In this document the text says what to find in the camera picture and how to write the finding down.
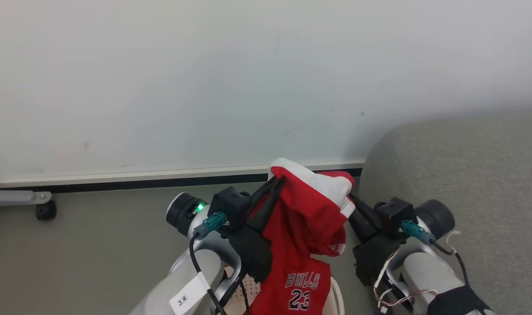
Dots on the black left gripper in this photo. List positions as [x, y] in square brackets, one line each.
[253, 253]

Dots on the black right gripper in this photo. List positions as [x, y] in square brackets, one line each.
[373, 258]

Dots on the red Bulls basketball jersey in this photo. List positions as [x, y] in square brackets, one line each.
[305, 218]

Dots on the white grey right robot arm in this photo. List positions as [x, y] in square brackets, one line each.
[428, 267]

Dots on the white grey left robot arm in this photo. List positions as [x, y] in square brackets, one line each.
[191, 267]

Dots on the cream perforated laundry basket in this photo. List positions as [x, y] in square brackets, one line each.
[242, 295]

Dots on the white paper label tag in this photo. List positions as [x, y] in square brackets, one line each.
[188, 294]

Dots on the grey fabric sofa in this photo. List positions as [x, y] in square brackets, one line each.
[476, 175]

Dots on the black caster wheel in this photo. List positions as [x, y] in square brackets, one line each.
[46, 210]

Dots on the grey metal cart leg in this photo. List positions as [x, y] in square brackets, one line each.
[12, 196]

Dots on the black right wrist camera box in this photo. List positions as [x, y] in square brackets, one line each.
[393, 214]

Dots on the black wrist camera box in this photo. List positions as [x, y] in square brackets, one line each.
[393, 214]
[231, 205]

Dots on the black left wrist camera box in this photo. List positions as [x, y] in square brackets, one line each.
[231, 205]

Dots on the white black wall skirting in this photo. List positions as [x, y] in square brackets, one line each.
[117, 180]

